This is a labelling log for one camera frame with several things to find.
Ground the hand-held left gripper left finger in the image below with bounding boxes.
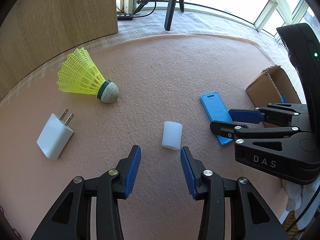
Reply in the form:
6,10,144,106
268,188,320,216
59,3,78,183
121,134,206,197
31,145,142,240

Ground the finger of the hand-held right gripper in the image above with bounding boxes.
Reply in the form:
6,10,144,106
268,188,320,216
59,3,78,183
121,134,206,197
210,121,300,142
229,103,308,128

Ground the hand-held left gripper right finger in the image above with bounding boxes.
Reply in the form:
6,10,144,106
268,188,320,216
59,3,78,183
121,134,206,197
180,146,290,240

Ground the blue plastic tag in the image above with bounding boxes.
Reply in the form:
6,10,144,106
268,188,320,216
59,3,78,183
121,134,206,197
199,91,234,146

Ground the cardboard box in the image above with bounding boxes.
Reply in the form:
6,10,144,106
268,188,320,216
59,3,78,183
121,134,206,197
245,65,302,128

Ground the white plastic cap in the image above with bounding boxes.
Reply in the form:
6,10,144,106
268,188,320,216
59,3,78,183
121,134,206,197
161,121,183,150

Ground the person's right hand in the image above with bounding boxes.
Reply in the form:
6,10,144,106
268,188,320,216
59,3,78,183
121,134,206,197
285,179,304,212

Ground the yellow shuttlecock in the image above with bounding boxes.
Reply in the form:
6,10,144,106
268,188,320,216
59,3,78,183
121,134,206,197
57,47,120,104

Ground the black tripod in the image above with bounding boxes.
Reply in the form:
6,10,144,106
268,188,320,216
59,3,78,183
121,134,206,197
135,0,185,32

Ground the large wooden board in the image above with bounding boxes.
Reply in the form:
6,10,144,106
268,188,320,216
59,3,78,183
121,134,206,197
0,0,118,100

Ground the white wall charger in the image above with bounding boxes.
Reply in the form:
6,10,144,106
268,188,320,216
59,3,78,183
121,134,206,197
37,108,75,160

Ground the white window frame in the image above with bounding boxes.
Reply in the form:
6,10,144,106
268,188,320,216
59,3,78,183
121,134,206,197
117,0,320,40

